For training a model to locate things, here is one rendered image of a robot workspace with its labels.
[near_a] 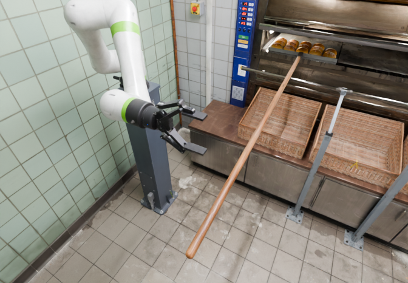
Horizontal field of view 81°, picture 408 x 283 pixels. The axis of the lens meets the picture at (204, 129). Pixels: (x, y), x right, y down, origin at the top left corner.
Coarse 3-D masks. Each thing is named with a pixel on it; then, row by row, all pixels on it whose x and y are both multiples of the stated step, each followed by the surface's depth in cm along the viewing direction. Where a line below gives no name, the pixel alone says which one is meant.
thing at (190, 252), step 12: (288, 72) 170; (276, 96) 146; (264, 120) 128; (252, 144) 114; (240, 156) 109; (240, 168) 104; (228, 180) 98; (228, 192) 95; (216, 204) 89; (204, 228) 82; (192, 240) 80; (192, 252) 77
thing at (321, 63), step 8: (272, 56) 206; (280, 56) 202; (288, 56) 199; (296, 56) 197; (304, 56) 197; (312, 64) 193; (320, 64) 190; (328, 64) 187; (336, 64) 185; (344, 64) 185; (352, 72) 182; (360, 72) 180; (368, 72) 177; (376, 72) 175; (384, 72) 175; (392, 72) 175; (392, 80) 173; (400, 80) 170
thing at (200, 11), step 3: (192, 3) 206; (195, 3) 205; (198, 3) 204; (201, 3) 205; (192, 6) 208; (195, 6) 206; (201, 6) 206; (198, 9) 207; (201, 9) 207; (192, 12) 211; (195, 12) 209; (198, 12) 208; (201, 12) 209
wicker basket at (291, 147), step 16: (256, 96) 221; (272, 96) 222; (288, 96) 214; (256, 112) 235; (272, 112) 227; (304, 112) 213; (240, 128) 203; (272, 128) 219; (288, 128) 219; (304, 128) 217; (272, 144) 202; (288, 144) 188; (304, 144) 202
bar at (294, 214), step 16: (304, 80) 167; (368, 96) 152; (336, 112) 158; (320, 160) 169; (400, 176) 149; (304, 192) 193; (288, 208) 221; (384, 208) 165; (368, 224) 180; (352, 240) 197
